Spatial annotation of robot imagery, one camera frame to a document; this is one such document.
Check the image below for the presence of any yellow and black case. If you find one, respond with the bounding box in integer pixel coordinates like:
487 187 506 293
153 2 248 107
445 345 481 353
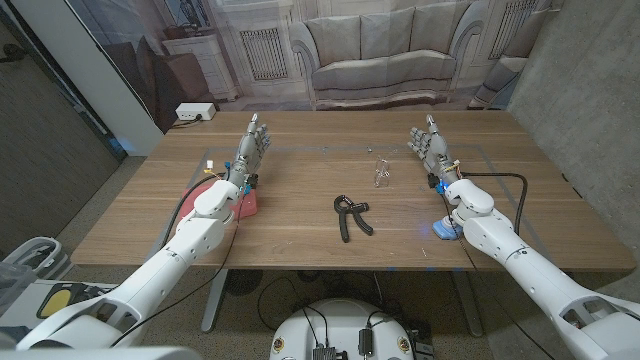
35 281 117 320

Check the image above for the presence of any white power strip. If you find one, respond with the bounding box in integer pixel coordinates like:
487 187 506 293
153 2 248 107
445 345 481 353
175 102 217 122

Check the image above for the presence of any grey table leg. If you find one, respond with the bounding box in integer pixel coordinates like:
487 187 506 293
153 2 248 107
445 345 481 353
200 269 229 334
452 272 484 338

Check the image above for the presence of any black grip trainer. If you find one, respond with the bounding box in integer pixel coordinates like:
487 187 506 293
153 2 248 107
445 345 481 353
333 194 375 244

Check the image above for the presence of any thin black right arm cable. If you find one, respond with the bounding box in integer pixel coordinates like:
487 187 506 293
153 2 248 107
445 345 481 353
437 192 557 360

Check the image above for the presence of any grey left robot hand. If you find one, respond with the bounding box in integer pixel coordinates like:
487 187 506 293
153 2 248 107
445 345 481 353
227 112 272 189

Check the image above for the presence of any printed living room backdrop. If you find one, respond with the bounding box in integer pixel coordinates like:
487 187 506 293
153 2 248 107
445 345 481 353
64 0 566 134

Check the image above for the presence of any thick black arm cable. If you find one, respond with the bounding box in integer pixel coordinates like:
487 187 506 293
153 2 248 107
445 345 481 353
459 171 530 236
158 171 229 251

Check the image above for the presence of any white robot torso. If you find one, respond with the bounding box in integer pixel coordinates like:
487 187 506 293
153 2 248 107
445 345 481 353
269 298 416 360

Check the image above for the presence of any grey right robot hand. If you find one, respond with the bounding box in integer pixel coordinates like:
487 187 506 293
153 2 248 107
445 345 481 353
407 114 462 188

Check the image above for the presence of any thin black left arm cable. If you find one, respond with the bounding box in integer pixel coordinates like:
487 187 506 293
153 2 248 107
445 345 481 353
108 192 247 348

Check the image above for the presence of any clear plastic box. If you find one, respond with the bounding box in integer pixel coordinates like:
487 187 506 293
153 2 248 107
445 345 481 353
0 260 39 317

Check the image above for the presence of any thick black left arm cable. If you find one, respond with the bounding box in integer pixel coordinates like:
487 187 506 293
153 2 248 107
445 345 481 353
158 171 229 251

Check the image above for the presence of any grey and white bin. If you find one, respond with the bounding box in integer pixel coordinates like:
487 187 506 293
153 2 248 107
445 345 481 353
2 236 74 281

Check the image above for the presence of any black floor cable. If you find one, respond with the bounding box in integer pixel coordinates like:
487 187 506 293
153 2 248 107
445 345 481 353
256 272 392 332

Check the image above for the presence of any white wall panel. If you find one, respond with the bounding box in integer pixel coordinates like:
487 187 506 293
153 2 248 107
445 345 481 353
9 0 164 157

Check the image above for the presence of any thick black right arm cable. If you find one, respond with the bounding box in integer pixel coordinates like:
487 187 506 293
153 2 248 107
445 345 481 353
459 171 530 236

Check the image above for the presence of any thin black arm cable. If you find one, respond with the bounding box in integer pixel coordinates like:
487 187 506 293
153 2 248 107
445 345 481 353
108 192 247 348
437 192 557 360

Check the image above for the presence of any blue and white small object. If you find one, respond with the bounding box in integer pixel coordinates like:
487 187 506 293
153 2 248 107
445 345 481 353
431 217 464 241

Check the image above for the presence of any red camera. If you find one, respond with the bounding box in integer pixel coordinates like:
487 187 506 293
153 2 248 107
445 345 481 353
179 182 259 221

